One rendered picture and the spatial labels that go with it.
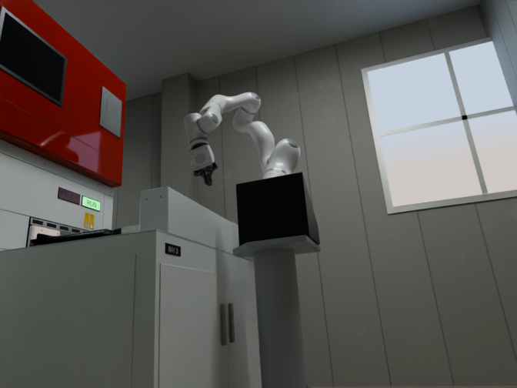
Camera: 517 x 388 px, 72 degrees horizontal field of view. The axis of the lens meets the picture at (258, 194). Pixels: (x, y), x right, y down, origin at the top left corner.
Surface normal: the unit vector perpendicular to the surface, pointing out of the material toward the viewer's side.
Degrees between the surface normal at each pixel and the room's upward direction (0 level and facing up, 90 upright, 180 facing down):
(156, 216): 90
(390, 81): 90
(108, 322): 90
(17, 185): 90
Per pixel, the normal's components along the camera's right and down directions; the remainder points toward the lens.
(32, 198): 0.96, -0.14
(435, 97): -0.31, -0.26
